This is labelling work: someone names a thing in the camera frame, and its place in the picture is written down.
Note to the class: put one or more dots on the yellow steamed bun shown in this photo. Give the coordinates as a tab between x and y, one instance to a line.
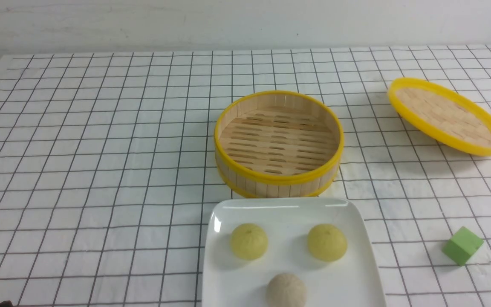
249	241
326	242

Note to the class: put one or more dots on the beige steamed bun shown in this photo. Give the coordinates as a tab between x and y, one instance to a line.
286	290

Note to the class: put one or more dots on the white square plate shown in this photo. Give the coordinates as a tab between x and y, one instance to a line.
352	281

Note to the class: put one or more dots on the bamboo steamer basket yellow rim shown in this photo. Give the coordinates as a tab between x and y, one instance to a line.
278	144

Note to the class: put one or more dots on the checkered white tablecloth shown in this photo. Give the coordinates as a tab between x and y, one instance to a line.
108	177

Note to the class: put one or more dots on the bamboo steamer lid yellow rim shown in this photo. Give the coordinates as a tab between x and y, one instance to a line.
442	114

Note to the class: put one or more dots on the green cube block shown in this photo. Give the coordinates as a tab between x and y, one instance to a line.
462	246

